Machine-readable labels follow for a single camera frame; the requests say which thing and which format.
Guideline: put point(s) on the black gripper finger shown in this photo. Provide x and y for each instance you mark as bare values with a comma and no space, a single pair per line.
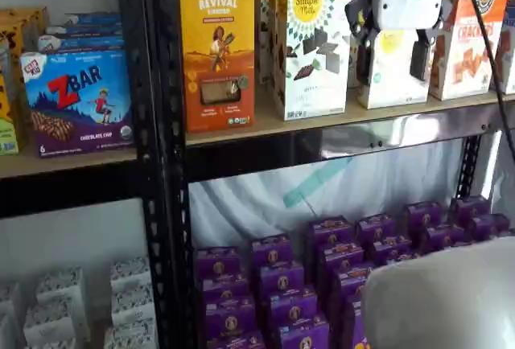
419,59
364,23

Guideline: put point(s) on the small Simple Mills bar box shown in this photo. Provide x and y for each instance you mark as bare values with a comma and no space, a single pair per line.
353,63
394,79

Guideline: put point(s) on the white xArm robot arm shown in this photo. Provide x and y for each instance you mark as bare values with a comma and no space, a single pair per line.
442,296

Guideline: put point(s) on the orange pretzel crackers box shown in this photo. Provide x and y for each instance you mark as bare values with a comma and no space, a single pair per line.
466,59

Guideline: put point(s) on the Simple Mills sweet thins box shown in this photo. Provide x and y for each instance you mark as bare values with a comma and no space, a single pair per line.
314,75
271,43
259,23

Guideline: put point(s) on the light wooden shelf board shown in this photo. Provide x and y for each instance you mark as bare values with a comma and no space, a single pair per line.
265,124
60,164

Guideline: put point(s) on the orange Revival snack box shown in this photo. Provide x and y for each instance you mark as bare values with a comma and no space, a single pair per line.
217,63

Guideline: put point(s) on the black metal shelf rack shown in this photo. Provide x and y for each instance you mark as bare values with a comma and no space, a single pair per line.
169,83
133,83

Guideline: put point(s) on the blue ZBar chocolate chip box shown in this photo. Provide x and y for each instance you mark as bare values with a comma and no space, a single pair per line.
76,103
84,30
94,18
88,43

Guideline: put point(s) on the yellow chocolate chip snack box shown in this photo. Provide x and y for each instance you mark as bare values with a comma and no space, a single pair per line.
24,19
12,55

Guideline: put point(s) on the white patterned small box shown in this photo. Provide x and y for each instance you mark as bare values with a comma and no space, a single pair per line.
60,286
130,272
130,335
50,323
52,345
10,302
133,305
6,331

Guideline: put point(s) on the green and yellow snack box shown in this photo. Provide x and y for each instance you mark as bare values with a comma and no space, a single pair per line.
8,132

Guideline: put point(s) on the teal tape strip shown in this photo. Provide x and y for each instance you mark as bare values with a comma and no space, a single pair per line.
318,182

